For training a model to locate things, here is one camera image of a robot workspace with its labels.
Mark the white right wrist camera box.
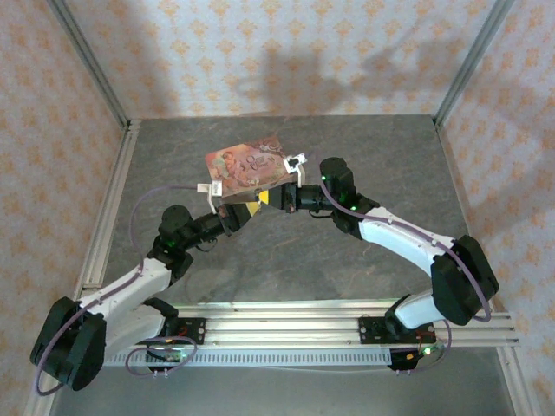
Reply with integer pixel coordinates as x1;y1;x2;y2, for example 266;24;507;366
283;153;310;186

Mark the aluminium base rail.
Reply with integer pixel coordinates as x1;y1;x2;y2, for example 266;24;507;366
76;302;522;348

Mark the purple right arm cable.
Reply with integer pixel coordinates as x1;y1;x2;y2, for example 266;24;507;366
303;149;493;324

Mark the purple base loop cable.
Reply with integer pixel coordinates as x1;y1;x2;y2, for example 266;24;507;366
124;336;197;379
409;319;455;374

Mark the aluminium frame post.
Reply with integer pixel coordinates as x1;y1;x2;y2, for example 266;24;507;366
433;0;516;127
46;0;132;129

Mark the small circuit board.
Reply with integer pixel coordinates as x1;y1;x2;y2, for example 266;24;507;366
388;341;447;376
146;345;188;375

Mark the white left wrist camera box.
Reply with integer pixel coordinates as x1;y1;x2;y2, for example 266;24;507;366
196;180;223;214

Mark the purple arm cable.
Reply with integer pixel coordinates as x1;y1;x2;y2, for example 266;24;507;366
303;149;493;324
34;183;200;396

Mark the aluminium table side rail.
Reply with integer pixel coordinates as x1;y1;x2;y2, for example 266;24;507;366
434;115;538;416
23;120;142;416

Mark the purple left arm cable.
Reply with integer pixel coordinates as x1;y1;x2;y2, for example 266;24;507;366
34;183;200;396

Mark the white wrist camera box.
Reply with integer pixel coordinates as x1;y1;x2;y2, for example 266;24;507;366
283;153;310;186
196;180;223;214

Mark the pink printed snack bag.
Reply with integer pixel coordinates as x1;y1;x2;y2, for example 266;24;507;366
203;133;303;205

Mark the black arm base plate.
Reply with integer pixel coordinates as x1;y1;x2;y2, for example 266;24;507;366
162;317;207;347
358;315;437;347

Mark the white slotted cable duct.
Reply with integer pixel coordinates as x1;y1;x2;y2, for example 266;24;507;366
103;349;394;368

